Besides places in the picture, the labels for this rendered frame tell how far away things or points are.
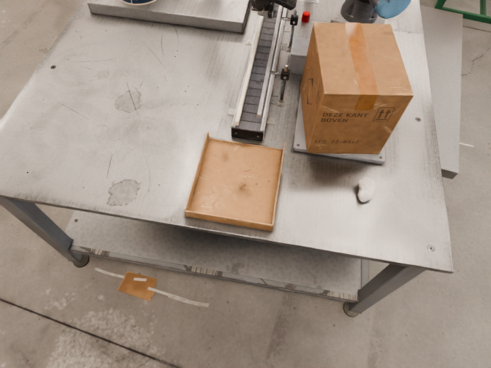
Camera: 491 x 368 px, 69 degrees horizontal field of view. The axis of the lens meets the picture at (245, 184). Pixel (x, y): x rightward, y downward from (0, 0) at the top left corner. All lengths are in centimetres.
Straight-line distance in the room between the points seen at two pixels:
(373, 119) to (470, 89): 201
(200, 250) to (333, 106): 96
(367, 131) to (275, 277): 81
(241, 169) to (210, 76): 44
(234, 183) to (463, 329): 141
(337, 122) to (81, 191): 80
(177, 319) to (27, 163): 98
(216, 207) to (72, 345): 112
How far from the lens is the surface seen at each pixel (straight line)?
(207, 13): 166
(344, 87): 102
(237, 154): 119
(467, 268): 224
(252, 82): 134
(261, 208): 109
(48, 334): 201
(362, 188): 115
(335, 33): 119
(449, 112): 152
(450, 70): 170
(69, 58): 164
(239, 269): 165
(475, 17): 340
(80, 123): 138
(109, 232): 182
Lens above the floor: 180
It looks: 59 degrees down
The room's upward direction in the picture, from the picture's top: 3 degrees clockwise
